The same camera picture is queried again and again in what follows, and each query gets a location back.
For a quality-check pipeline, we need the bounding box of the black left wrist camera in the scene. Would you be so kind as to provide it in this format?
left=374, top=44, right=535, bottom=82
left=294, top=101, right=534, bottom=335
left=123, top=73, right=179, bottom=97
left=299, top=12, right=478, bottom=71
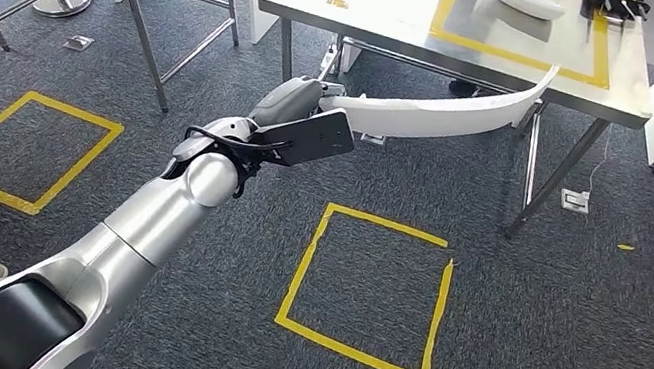
left=245, top=93, right=362, bottom=179

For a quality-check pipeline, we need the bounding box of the white power strip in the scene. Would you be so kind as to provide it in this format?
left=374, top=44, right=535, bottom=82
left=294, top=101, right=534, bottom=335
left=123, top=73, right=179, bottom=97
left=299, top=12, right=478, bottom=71
left=317, top=39, right=345, bottom=77

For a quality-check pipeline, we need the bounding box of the large yellow tape outline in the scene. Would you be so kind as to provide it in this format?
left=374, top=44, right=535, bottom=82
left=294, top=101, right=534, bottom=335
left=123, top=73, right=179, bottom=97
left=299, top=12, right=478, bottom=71
left=422, top=0, right=628, bottom=92

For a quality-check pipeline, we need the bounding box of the black remote controller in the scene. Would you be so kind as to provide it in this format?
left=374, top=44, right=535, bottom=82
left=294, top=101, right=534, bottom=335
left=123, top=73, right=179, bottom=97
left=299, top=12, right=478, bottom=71
left=579, top=0, right=654, bottom=32

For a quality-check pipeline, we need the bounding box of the stainless steel workbench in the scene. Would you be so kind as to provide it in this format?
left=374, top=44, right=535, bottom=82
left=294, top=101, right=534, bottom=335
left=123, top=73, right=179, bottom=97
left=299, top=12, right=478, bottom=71
left=224, top=0, right=654, bottom=261

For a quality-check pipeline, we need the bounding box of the black shoe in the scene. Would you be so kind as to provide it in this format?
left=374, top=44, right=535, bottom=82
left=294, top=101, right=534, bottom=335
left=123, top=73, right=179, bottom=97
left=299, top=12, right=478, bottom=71
left=445, top=77, right=485, bottom=102

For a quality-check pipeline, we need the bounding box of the chrome stanchion base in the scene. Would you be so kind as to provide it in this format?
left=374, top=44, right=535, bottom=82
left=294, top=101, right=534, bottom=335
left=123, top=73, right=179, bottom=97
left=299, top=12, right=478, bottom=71
left=29, top=0, right=95, bottom=27

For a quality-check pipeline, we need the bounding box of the silver floor outlet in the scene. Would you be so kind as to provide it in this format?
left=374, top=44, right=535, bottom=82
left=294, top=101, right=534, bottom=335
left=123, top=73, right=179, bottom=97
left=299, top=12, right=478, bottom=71
left=359, top=130, right=388, bottom=149
left=557, top=186, right=594, bottom=216
left=60, top=32, right=97, bottom=56

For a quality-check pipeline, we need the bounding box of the thin white cable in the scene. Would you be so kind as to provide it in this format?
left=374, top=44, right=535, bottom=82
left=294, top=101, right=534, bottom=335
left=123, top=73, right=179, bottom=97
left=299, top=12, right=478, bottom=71
left=584, top=120, right=615, bottom=199

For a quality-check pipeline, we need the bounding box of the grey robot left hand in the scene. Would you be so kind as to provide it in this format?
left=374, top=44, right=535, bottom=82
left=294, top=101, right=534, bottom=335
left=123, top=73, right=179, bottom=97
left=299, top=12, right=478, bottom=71
left=246, top=66, right=350, bottom=141

